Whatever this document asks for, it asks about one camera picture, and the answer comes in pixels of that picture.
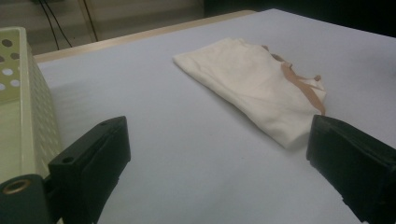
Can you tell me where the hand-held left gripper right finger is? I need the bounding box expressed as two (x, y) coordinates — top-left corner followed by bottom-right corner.
(306, 114), (396, 224)

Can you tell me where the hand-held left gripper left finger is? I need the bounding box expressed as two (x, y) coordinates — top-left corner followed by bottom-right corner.
(48, 116), (132, 224)

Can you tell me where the pale green perforated basket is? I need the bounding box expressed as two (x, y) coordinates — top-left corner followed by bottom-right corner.
(0, 26), (64, 185)

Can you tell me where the cream garment with tan straps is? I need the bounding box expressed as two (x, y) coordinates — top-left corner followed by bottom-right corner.
(172, 36), (328, 149)

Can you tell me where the white table mat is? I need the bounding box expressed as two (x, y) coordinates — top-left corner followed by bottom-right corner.
(35, 8), (396, 224)

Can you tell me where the black hanging cable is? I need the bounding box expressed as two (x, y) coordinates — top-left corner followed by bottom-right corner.
(44, 0), (74, 49)
(37, 0), (60, 51)

